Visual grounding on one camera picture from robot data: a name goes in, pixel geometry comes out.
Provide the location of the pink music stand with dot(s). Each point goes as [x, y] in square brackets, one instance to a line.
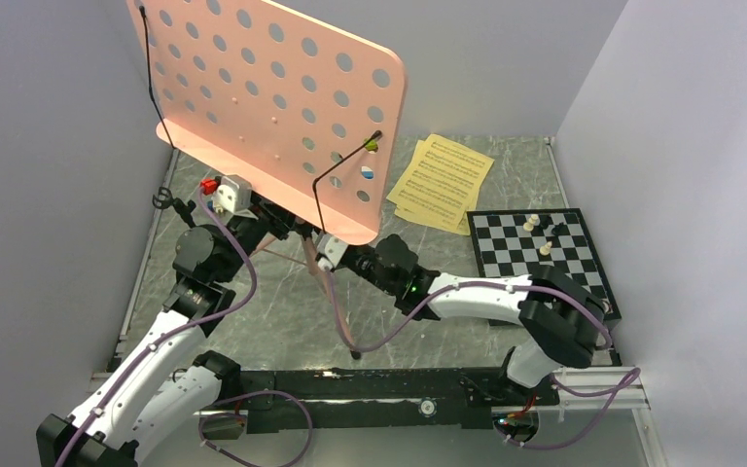
[282, 100]

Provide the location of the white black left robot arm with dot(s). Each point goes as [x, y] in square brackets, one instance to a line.
[135, 409]

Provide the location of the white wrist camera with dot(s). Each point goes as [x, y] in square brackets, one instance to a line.
[228, 195]
[330, 250]

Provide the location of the black chess piece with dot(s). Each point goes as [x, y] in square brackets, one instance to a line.
[559, 229]
[543, 223]

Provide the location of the white chess piece lower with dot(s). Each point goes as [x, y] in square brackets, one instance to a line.
[545, 250]

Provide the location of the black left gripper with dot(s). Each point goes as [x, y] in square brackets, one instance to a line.
[274, 218]

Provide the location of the colourful toy block vehicle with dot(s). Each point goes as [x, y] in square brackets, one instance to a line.
[371, 146]

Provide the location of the black chess piece left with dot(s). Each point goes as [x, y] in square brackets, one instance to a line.
[543, 223]

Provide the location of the black white chessboard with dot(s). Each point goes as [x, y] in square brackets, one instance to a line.
[503, 248]

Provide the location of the white chess piece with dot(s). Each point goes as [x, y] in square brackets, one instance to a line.
[545, 250]
[531, 223]

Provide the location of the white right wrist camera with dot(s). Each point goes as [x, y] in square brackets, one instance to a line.
[330, 250]

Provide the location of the white chess piece upper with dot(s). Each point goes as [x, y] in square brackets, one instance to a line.
[531, 223]

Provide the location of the black microphone stand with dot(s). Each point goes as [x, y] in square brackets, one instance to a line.
[163, 199]

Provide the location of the yellow sheet music page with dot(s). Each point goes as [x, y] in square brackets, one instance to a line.
[443, 179]
[462, 227]

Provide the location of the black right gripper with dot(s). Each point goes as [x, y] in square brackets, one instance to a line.
[340, 266]

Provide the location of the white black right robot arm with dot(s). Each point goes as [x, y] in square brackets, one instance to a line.
[564, 321]

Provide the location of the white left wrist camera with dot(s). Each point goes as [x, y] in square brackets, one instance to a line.
[228, 195]

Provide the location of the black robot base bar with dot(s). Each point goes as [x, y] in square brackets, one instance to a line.
[359, 398]

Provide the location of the black chess piece right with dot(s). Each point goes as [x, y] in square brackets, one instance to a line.
[559, 229]

